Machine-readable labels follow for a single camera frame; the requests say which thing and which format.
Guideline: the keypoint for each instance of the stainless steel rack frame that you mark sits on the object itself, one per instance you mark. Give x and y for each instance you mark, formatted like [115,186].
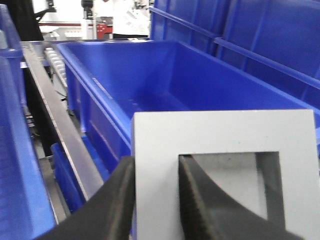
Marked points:
[60,137]

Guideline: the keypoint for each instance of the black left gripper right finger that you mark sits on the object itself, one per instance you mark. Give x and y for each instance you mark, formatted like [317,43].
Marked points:
[207,212]

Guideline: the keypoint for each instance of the large blue target bin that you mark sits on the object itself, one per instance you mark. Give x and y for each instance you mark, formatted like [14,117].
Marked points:
[108,82]

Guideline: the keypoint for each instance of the gray hollow square base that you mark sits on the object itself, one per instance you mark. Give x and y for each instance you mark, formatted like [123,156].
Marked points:
[158,138]

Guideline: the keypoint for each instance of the blue bin right side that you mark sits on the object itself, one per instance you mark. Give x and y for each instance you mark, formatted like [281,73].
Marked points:
[277,41]

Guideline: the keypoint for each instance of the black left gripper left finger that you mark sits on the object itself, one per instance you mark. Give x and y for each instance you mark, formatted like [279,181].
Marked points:
[109,212]

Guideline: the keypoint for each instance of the blue bin left side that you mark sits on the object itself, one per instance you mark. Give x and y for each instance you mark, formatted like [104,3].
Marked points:
[25,209]

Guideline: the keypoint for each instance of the person in white coat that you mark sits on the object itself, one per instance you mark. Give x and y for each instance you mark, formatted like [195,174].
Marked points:
[131,19]

